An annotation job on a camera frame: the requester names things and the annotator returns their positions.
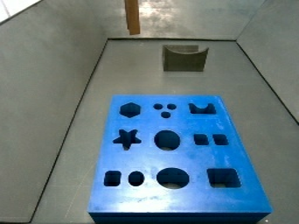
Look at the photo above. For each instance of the brown arch object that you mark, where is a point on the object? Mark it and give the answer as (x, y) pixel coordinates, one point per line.
(132, 16)

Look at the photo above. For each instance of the black curved fixture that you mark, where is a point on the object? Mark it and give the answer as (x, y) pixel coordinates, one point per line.
(184, 58)

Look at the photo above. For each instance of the blue shape sorter block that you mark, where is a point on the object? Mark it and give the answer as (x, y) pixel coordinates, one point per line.
(172, 164)

